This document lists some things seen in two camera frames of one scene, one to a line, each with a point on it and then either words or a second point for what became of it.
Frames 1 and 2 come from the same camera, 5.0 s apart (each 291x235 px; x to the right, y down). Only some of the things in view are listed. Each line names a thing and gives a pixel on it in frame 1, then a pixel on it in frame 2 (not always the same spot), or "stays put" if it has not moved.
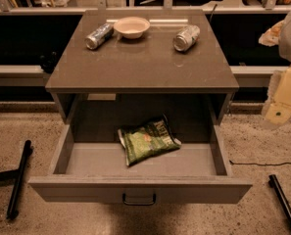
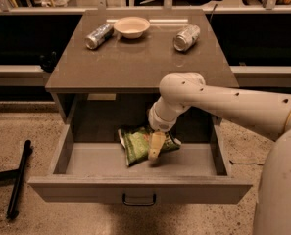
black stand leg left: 18,178 stays put
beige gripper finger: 277,113 -> 156,145
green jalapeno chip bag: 145,139 stays put
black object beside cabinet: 47,61 stays put
